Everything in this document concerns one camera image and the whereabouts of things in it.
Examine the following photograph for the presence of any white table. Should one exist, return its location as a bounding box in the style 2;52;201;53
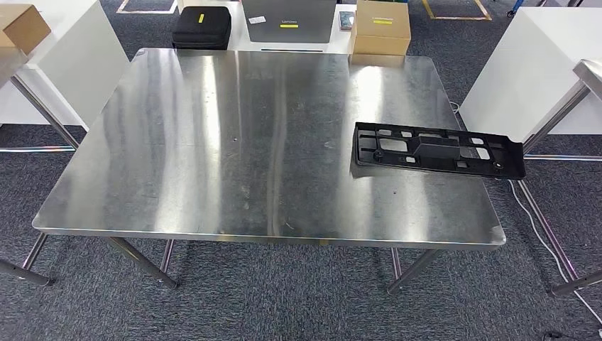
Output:
177;0;357;55

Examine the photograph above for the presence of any grey laptop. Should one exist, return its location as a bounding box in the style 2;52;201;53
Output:
241;0;338;45

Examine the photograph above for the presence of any steel workbench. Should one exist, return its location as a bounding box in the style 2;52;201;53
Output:
31;47;508;296
0;45;81;288
517;58;602;298

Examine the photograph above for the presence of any black fabric case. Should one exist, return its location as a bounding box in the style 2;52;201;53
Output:
171;5;233;51

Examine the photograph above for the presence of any brown cardboard box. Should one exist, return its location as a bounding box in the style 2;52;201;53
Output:
0;4;52;56
351;0;412;57

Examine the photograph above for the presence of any white floor cable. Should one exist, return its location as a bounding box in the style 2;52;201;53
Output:
449;101;602;327

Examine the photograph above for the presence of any black plastic bracket plate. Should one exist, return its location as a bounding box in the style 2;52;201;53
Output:
354;121;527;181

